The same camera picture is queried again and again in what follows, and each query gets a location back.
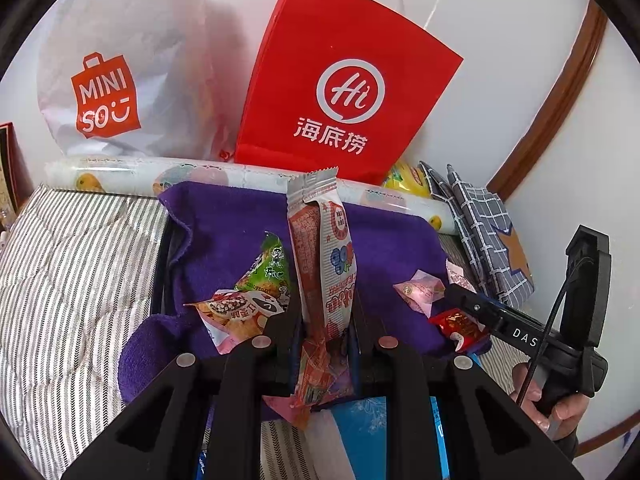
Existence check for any grey checked star cloth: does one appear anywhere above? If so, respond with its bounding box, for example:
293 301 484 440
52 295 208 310
420 162 535 310

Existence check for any pink red bean snack packet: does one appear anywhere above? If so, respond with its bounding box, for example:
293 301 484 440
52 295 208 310
186 289 284 354

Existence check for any striped quilted table cover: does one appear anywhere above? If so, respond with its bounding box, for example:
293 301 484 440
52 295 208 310
1 183 288 479

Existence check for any yellow Lipton tea pack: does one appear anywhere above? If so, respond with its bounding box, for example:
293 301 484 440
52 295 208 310
383 160 431 198

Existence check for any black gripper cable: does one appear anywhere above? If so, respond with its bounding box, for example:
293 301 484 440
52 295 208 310
514 254 597 409

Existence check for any pink candy wrapper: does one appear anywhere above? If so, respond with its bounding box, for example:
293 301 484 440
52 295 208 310
393 260 476 318

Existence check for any brown wooden door frame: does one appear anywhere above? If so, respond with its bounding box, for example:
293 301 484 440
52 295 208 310
488 0 608 202

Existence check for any long pink striped snack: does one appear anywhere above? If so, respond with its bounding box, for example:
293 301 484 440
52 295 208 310
265 168 357 430

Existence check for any fruit print paper roll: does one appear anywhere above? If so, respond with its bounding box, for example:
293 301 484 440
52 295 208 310
44 156 457 235

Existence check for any blue tissue pack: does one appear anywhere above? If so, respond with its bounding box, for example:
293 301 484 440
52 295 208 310
196 394 452 480

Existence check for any white Miniso plastic bag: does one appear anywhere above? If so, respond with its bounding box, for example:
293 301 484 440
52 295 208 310
37 0 233 162

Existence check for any green snack packet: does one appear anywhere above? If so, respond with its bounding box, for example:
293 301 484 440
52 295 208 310
234 232 292 308

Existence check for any person right hand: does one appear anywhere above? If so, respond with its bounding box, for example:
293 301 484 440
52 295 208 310
520 380 589 441

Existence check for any red candy wrapper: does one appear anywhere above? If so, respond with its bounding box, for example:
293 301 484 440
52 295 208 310
430 308 489 353

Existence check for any purple towel lined tray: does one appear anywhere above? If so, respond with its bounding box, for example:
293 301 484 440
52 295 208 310
117 182 454 402

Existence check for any patterned brown book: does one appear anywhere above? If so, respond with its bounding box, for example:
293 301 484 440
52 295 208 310
0 122 27 214

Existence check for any red paper Haidilao bag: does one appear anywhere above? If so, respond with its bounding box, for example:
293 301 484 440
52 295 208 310
234 0 462 185

